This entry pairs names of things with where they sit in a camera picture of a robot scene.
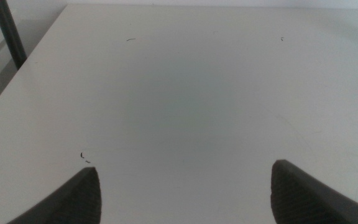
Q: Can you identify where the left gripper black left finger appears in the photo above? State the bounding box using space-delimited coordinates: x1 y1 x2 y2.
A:
6 166 103 224

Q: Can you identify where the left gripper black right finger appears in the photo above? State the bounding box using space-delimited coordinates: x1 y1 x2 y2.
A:
270 159 358 224

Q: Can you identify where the black metal pole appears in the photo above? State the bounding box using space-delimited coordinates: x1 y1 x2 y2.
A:
0 0 28 71

